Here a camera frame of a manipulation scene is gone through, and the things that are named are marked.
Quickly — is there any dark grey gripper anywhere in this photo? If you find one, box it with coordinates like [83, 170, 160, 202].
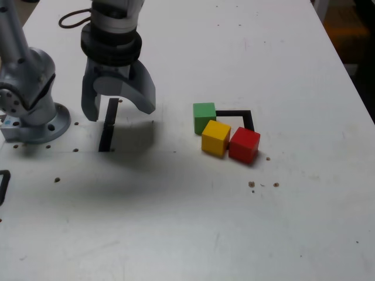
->
[81, 58, 156, 122]

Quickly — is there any green cube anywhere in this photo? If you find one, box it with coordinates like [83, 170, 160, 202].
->
[192, 102, 217, 136]

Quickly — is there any yellow cube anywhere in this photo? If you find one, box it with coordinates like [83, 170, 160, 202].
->
[201, 119, 231, 157]

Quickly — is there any red cube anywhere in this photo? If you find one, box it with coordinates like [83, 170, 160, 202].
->
[228, 126, 261, 164]

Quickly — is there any black tape square outline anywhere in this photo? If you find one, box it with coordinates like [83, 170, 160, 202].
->
[215, 109, 255, 132]

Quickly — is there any black tape strip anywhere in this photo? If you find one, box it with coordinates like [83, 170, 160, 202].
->
[98, 98, 120, 153]

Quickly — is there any black looped cord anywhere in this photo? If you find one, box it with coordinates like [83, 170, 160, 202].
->
[58, 8, 93, 30]

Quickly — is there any black bracket frame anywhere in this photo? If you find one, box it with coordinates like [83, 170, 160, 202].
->
[0, 169, 12, 207]

